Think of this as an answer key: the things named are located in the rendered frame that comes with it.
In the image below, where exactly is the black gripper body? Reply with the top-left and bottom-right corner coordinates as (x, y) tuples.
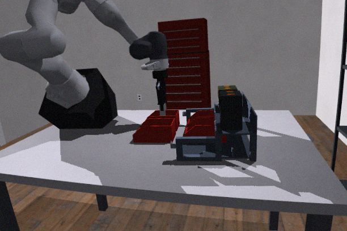
(153, 70), (168, 89)

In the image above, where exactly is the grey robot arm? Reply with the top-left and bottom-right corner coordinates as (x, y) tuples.
(0, 0), (169, 109)

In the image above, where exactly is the red bin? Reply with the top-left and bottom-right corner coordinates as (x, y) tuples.
(186, 110), (214, 126)
(183, 117), (227, 143)
(134, 118), (176, 143)
(144, 110), (180, 131)

